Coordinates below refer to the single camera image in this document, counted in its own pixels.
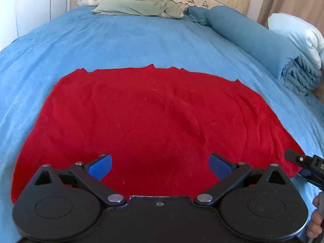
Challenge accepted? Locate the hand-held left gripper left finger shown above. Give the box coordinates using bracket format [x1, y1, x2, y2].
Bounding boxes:
[31, 153, 127, 206]

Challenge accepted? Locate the red knit sweater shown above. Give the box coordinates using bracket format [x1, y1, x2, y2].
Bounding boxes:
[11, 63, 305, 204]

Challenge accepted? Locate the folded teal duvet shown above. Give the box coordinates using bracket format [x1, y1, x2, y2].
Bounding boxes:
[185, 5, 322, 97]

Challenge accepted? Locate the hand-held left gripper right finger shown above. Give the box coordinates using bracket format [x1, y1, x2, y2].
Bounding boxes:
[193, 153, 293, 206]

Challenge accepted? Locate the green pillow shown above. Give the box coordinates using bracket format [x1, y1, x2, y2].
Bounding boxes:
[91, 0, 185, 19]

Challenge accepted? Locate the white folded duvet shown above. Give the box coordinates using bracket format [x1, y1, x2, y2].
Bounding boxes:
[268, 13, 324, 70]

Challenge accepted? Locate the person's right hand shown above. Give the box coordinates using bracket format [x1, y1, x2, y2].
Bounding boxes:
[307, 195, 322, 239]

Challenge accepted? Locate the white wardrobe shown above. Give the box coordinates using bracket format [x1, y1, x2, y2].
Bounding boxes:
[0, 0, 78, 51]

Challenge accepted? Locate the bed with blue sheet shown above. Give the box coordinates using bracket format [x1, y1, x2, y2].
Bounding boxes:
[0, 6, 324, 243]

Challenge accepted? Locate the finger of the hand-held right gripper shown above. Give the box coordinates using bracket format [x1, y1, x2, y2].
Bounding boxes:
[284, 149, 307, 168]

